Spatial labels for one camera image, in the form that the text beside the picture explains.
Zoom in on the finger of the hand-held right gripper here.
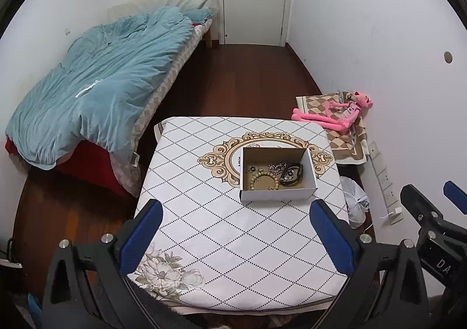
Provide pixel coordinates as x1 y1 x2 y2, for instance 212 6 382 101
443 180 467 216
400 185 444 227

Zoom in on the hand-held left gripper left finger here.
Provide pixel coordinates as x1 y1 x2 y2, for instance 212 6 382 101
42 199 163 329

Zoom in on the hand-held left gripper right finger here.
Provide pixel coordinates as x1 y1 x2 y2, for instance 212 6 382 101
309 199 429 329

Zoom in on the white cardboard box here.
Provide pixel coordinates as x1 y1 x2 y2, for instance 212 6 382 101
239 147 318 202

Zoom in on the black bangle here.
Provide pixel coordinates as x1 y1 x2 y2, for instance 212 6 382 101
280 164 304 186

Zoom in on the wooden bead bracelet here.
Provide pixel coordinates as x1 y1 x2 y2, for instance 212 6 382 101
249 171 281 191

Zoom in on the white plastic bag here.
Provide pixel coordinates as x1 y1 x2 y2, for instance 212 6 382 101
339 176 369 229

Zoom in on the white power strip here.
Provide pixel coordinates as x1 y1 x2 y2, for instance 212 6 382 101
368 141 396 206

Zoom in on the diamond patterned tablecloth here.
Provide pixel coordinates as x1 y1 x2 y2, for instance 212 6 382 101
133 117 351 315

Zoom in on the red bed sheet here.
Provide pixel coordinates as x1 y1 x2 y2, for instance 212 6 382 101
4 137 134 198

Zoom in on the pink plush toy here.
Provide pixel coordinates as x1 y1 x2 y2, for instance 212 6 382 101
291 93 376 130

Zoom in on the beige checkered mattress pad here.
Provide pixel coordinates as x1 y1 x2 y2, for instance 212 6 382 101
109 17 214 198

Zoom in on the blue duvet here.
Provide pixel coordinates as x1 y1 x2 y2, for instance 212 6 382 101
5 6 194 171

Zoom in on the white textured pillow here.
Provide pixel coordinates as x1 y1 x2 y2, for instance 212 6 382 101
178 0 213 13

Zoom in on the wooden bed frame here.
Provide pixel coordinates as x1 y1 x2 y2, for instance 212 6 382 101
203 19 214 48

